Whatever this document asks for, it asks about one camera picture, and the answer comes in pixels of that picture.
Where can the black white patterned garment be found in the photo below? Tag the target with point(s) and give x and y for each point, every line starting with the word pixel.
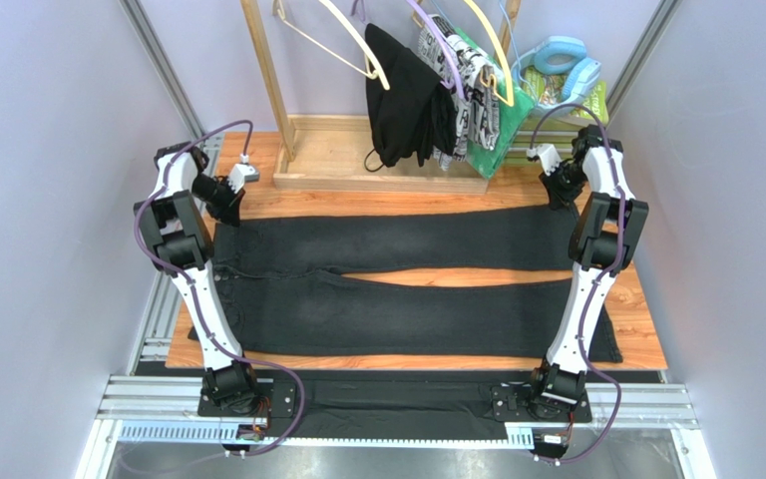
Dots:
pixel 477 119

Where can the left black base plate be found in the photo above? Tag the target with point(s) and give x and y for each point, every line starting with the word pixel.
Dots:
pixel 276 399

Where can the wooden clothes rack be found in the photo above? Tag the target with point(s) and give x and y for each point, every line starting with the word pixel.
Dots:
pixel 325 152

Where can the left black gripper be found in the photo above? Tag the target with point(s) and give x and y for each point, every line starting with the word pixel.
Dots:
pixel 229 210

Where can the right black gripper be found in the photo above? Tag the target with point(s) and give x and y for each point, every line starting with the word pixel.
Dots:
pixel 561 188

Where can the black cloth strip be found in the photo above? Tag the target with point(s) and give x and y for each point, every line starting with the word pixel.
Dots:
pixel 407 405

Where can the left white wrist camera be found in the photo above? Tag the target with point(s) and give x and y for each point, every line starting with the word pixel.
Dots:
pixel 241 173

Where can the green book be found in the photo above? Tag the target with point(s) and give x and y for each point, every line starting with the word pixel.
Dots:
pixel 592 106

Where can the green wooden drawer box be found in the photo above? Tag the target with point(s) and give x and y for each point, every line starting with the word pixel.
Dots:
pixel 559 132

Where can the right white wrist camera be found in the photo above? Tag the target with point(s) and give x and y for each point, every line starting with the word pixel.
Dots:
pixel 547 155

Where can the aluminium frame rail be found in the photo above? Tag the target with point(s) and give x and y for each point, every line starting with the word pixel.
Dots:
pixel 176 399

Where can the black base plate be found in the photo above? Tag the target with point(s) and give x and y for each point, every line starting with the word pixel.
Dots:
pixel 276 399
pixel 515 403

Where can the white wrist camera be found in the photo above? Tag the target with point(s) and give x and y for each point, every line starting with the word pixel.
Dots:
pixel 241 173
pixel 547 155

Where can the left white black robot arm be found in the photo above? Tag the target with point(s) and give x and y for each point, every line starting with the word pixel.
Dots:
pixel 171 231

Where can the black hanging garment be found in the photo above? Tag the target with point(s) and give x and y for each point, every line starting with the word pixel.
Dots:
pixel 416 116

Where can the green tote bag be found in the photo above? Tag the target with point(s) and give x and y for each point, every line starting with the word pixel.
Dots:
pixel 515 105

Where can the light blue headphones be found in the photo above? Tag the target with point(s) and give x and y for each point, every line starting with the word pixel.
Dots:
pixel 563 63

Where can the black denim trousers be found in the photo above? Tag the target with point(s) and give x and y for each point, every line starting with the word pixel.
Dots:
pixel 298 286

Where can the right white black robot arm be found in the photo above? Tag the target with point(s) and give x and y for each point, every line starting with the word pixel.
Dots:
pixel 602 245

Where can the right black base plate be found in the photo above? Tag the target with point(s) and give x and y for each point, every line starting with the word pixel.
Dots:
pixel 515 403

